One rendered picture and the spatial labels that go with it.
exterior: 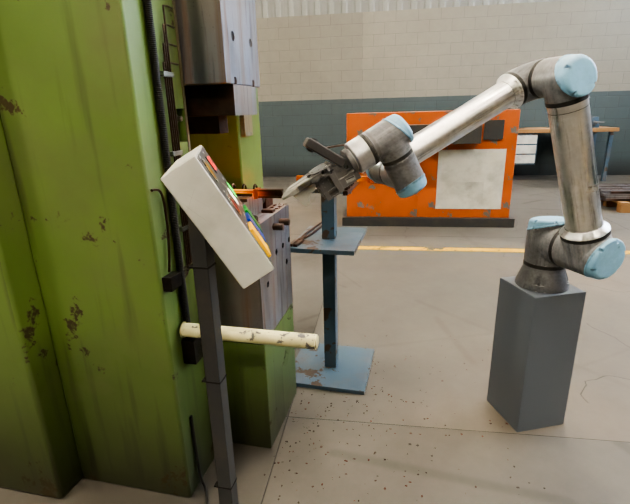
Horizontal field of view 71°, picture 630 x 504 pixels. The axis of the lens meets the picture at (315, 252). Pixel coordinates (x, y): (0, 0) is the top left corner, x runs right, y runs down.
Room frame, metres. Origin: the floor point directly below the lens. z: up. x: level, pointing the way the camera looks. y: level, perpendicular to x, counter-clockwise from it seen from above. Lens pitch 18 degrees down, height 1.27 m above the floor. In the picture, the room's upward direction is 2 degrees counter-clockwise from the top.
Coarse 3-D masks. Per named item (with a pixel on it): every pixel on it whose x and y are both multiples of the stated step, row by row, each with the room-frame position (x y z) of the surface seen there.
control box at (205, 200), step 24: (192, 168) 0.85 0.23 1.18; (216, 168) 1.10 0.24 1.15; (192, 192) 0.85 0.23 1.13; (216, 192) 0.86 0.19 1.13; (192, 216) 0.85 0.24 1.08; (216, 216) 0.86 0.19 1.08; (240, 216) 0.91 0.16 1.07; (216, 240) 0.86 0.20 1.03; (240, 240) 0.87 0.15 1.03; (240, 264) 0.87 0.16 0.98; (264, 264) 0.88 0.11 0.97
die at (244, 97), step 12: (228, 84) 1.49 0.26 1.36; (192, 96) 1.52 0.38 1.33; (204, 96) 1.51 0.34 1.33; (216, 96) 1.50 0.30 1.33; (228, 96) 1.49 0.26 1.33; (240, 96) 1.54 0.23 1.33; (252, 96) 1.64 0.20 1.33; (192, 108) 1.52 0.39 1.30; (204, 108) 1.51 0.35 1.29; (216, 108) 1.50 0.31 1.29; (228, 108) 1.49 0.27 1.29; (240, 108) 1.53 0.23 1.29; (252, 108) 1.64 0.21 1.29
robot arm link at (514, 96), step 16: (528, 64) 1.47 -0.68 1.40; (512, 80) 1.46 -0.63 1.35; (480, 96) 1.45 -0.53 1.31; (496, 96) 1.44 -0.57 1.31; (512, 96) 1.45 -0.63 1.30; (528, 96) 1.46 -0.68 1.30; (464, 112) 1.41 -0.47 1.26; (480, 112) 1.42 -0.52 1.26; (496, 112) 1.44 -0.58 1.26; (432, 128) 1.39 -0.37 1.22; (448, 128) 1.39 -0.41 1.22; (464, 128) 1.40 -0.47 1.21; (416, 144) 1.36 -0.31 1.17; (432, 144) 1.37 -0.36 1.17; (448, 144) 1.40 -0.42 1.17; (368, 176) 1.38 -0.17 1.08
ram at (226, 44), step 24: (192, 0) 1.46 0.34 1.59; (216, 0) 1.44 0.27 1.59; (240, 0) 1.59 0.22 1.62; (192, 24) 1.46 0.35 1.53; (216, 24) 1.44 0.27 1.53; (240, 24) 1.58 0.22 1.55; (192, 48) 1.46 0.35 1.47; (216, 48) 1.44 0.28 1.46; (240, 48) 1.56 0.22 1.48; (192, 72) 1.46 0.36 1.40; (216, 72) 1.44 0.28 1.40; (240, 72) 1.55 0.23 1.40
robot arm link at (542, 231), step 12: (540, 216) 1.67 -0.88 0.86; (552, 216) 1.66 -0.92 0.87; (528, 228) 1.63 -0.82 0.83; (540, 228) 1.58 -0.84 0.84; (552, 228) 1.55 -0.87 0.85; (528, 240) 1.62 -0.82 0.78; (540, 240) 1.57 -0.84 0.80; (552, 240) 1.52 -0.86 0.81; (528, 252) 1.61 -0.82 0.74; (540, 252) 1.56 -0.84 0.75; (540, 264) 1.56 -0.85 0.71; (552, 264) 1.55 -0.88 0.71
